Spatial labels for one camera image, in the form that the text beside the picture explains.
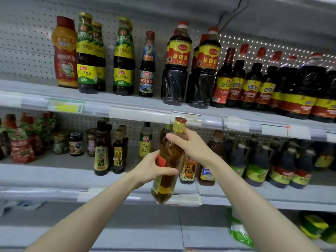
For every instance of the person's left hand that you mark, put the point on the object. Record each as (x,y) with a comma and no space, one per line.
(149,170)

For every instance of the person's right hand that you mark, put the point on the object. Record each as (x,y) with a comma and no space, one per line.
(197,147)

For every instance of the rice vinegar jug green label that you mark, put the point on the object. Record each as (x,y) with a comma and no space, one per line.
(257,173)

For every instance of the soy sauce bottle red cap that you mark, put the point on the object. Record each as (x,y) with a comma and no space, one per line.
(203,76)
(176,70)

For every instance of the white metal store shelving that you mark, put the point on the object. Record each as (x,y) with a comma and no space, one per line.
(52,175)

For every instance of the person's right forearm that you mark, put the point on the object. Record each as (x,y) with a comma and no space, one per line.
(267,212)

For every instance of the person's left forearm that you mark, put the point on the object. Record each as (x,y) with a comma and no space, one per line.
(84,220)

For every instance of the row of dark red-capped bottles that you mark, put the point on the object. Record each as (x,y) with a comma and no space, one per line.
(304,97)

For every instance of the dark bottle orange label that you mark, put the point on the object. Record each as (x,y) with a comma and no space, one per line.
(188,170)

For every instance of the clear bottle yellow label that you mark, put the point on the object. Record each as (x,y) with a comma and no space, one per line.
(145,144)

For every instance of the large amber cooking wine jug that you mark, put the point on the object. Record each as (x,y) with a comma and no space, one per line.
(207,175)

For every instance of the dark bottle with yellow label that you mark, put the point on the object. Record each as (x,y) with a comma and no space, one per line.
(102,154)
(118,154)

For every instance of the brown jar dark lid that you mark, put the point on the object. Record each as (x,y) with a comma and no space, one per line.
(91,143)

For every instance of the dark-lidded glass jar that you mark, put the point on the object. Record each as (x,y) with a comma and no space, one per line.
(76,145)

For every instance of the blue label dark bottle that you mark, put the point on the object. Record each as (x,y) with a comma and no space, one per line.
(147,68)

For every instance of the glass jar tan lid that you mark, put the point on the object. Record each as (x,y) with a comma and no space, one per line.
(59,144)

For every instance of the red label dark sauce bottle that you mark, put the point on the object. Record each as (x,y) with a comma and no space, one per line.
(196,52)

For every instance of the white green bag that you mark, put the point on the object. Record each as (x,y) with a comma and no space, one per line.
(241,232)

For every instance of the yellow green price tag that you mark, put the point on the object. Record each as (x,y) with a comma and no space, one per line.
(65,107)

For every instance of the blue white plastic bags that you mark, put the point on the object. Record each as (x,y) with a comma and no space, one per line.
(15,205)

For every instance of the orange sauce bottle red cap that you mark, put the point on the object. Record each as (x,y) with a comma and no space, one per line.
(65,57)

